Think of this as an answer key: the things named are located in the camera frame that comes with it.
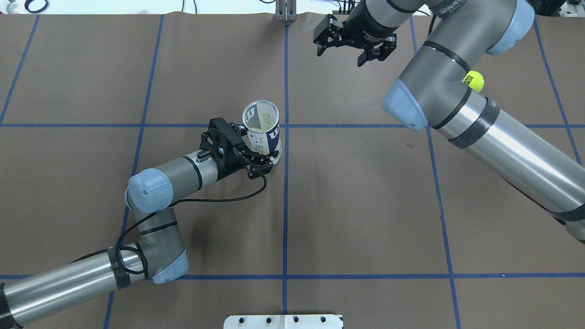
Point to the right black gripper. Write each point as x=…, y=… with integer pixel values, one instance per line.
x=368, y=30

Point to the white blue ball can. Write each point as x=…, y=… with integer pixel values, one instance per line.
x=262, y=120

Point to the aluminium frame post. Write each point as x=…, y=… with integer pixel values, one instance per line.
x=286, y=10

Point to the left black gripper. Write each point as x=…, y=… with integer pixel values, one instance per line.
x=230, y=165

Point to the blue tape roll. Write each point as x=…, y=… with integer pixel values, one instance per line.
x=36, y=6

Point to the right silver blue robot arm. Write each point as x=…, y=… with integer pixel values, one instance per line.
x=431, y=92

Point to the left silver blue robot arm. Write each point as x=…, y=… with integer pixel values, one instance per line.
x=153, y=247

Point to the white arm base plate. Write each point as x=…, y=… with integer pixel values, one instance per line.
x=285, y=321

